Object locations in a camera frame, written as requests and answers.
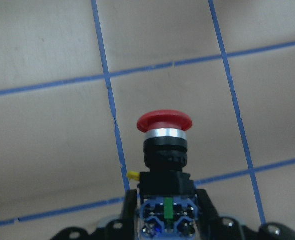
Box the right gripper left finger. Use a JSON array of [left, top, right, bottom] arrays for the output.
[[52, 190, 138, 240]]

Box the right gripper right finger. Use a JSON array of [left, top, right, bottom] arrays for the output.
[[195, 189, 295, 240]]

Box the red emergency stop button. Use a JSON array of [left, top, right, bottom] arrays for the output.
[[127, 109, 199, 240]]

